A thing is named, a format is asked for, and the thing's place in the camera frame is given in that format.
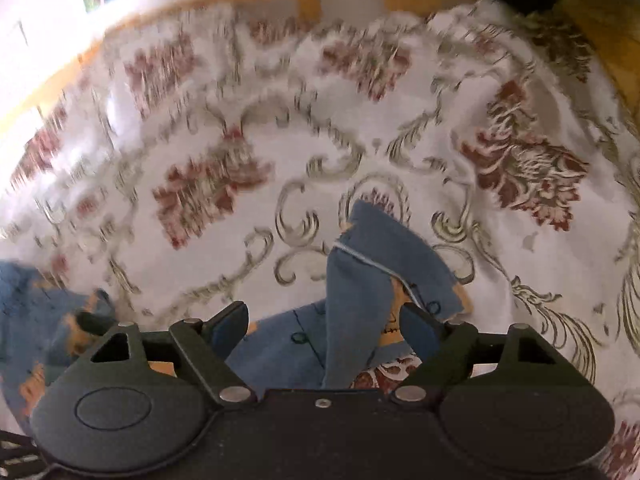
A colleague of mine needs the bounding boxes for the floral printed bedsheet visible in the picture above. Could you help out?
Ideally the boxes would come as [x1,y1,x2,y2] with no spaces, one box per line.
[0,0,640,480]

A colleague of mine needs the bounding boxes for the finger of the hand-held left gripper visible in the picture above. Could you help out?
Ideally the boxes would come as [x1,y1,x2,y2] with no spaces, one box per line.
[75,311,118,333]

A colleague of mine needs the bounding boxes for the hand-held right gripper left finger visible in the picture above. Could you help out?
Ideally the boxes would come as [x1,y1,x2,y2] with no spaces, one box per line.
[90,301,257,406]

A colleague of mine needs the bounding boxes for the blue pants with orange print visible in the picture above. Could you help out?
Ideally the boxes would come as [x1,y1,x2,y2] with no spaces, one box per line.
[0,200,473,436]

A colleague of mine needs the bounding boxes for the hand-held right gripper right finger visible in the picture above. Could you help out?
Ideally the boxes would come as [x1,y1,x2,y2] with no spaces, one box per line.
[390,305,568,403]

